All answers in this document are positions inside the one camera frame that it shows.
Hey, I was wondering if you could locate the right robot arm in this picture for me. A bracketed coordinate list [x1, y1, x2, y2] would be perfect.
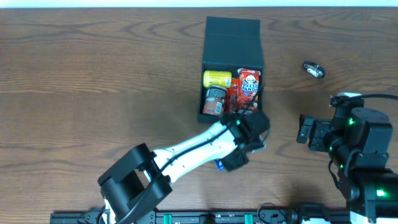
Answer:
[296, 95, 397, 223]

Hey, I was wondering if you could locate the Pringles small can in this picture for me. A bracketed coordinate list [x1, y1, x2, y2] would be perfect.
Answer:
[202, 85, 228, 116]

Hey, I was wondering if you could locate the dark green box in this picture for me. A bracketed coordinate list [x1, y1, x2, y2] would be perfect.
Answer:
[197, 16, 265, 125]

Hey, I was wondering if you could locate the Hello Panda red box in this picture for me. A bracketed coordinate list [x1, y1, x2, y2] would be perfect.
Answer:
[237, 68, 261, 114]

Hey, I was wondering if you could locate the yellow Mentos bottle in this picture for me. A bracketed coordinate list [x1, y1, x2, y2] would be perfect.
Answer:
[203, 70, 232, 88]

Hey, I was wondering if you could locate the black mounting rail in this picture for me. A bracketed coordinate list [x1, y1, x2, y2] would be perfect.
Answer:
[49, 202, 356, 224]

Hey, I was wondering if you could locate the red Hacks candy bag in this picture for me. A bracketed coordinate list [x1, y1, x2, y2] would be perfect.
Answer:
[225, 78, 239, 113]

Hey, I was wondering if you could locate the blue Eclipse mint tin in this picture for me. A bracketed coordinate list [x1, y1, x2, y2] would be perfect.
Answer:
[215, 159, 224, 171]

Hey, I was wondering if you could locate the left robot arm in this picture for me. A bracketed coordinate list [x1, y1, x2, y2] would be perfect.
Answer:
[97, 111, 271, 223]

